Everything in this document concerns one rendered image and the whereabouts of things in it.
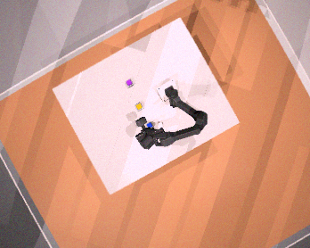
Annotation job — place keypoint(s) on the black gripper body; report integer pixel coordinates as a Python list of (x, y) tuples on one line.
[(140, 123)]

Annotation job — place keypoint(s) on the blue button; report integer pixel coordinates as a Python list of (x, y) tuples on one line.
[(149, 124)]

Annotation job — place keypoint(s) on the purple button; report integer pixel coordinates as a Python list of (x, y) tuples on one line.
[(129, 82)]

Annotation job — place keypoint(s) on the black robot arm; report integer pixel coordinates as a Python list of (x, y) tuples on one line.
[(168, 138)]

